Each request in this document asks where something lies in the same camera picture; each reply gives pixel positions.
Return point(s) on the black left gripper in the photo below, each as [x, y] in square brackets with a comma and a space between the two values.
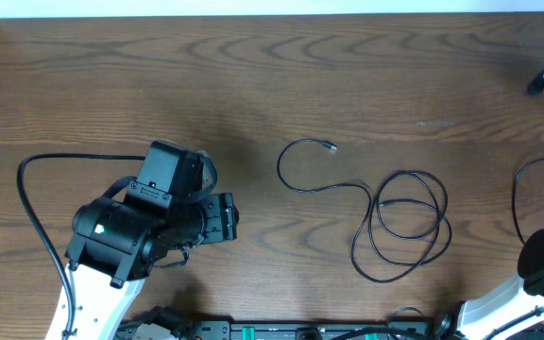
[223, 218]

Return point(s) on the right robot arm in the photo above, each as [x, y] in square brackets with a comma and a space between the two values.
[514, 306]

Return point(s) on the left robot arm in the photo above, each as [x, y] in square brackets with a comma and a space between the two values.
[122, 235]

